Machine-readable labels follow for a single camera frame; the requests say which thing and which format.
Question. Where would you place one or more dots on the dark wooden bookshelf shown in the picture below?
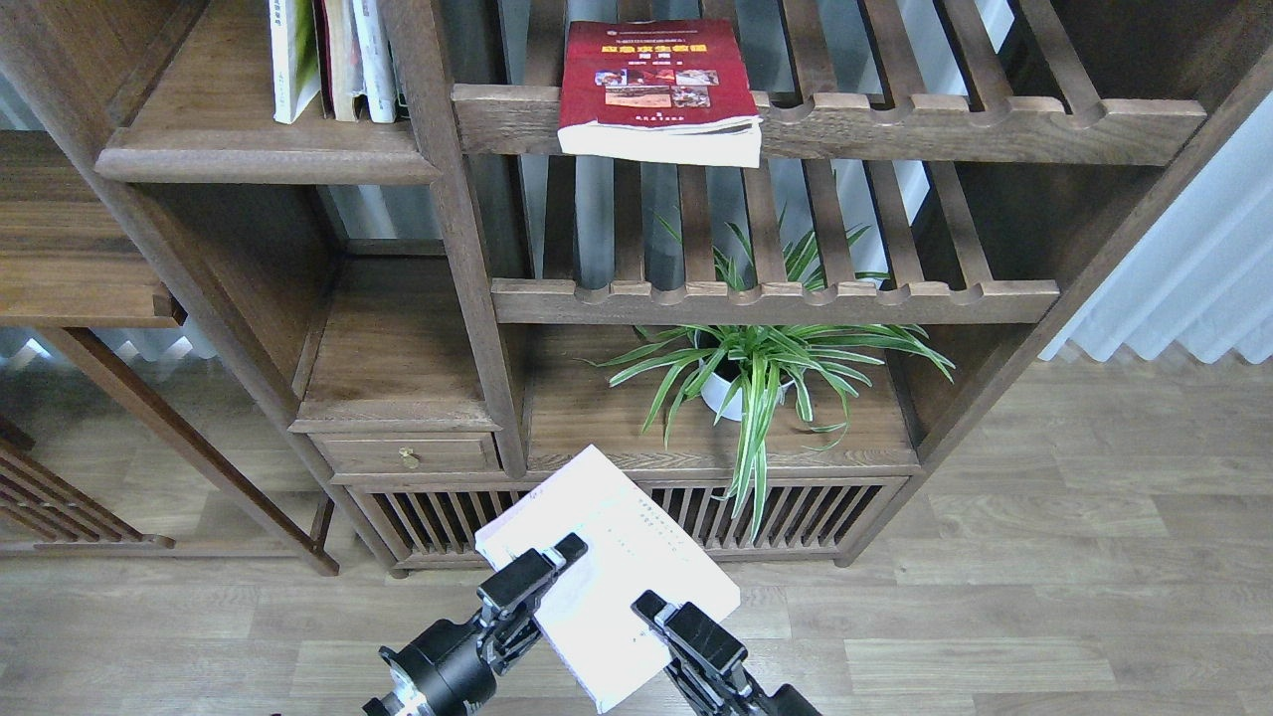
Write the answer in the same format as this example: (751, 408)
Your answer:
(431, 284)

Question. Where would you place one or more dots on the red cover book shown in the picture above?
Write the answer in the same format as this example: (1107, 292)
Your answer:
(664, 91)

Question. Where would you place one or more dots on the white lavender book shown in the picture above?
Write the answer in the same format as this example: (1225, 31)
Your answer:
(633, 546)

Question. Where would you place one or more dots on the white curtain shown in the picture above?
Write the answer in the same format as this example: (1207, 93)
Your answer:
(1201, 277)

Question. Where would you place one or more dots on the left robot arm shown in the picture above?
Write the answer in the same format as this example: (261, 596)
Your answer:
(451, 668)

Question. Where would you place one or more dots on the white upright book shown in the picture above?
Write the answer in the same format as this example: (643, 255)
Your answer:
(378, 70)

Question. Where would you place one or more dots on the brass drawer knob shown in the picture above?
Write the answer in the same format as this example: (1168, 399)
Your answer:
(409, 458)

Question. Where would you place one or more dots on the dark red upright book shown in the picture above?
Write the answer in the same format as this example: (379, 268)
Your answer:
(322, 37)

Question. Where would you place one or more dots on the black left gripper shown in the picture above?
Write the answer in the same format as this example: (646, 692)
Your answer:
(442, 673)

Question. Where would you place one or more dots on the white plant pot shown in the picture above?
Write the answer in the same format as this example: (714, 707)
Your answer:
(716, 388)

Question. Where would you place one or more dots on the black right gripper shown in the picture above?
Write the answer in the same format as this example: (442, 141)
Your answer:
(707, 663)

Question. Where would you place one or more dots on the green spider plant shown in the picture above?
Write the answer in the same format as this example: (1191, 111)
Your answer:
(760, 363)

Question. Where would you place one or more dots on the yellow green cover book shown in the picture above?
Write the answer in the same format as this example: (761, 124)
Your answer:
(296, 70)

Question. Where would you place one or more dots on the wooden slatted rack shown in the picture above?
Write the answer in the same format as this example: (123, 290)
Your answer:
(59, 518)

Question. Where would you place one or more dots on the beige upright book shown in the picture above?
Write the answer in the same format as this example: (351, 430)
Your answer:
(346, 64)

